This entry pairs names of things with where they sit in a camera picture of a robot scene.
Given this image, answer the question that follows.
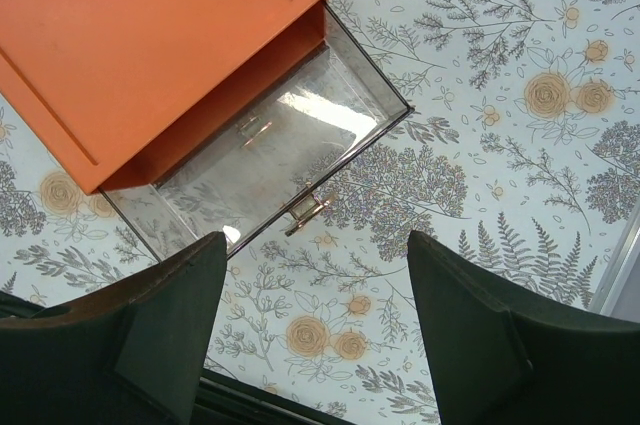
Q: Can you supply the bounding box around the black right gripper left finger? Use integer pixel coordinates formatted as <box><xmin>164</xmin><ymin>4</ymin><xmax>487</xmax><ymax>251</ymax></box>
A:
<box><xmin>1</xmin><ymin>232</ymin><xmax>227</xmax><ymax>424</ymax></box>

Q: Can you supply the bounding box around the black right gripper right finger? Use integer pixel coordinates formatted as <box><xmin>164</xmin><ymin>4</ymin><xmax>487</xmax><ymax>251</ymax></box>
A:
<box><xmin>407</xmin><ymin>231</ymin><xmax>639</xmax><ymax>424</ymax></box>

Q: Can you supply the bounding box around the clear plastic drawer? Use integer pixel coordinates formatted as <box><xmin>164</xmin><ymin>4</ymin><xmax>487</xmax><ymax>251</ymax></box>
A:
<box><xmin>107</xmin><ymin>8</ymin><xmax>411</xmax><ymax>260</ymax></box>

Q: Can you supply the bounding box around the orange drawer box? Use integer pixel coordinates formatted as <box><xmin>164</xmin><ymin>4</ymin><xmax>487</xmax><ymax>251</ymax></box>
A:
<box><xmin>1</xmin><ymin>0</ymin><xmax>326</xmax><ymax>193</ymax></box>

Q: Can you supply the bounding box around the floral table mat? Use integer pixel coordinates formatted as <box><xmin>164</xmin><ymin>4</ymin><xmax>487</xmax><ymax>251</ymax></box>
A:
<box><xmin>1</xmin><ymin>0</ymin><xmax>639</xmax><ymax>424</ymax></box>

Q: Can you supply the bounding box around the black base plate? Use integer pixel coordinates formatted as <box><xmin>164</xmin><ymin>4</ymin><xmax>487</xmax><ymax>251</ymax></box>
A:
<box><xmin>190</xmin><ymin>369</ymin><xmax>350</xmax><ymax>425</ymax></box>

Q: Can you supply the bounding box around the aluminium frame rail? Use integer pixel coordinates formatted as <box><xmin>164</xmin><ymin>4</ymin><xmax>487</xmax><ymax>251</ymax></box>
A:
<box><xmin>589</xmin><ymin>203</ymin><xmax>639</xmax><ymax>323</ymax></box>

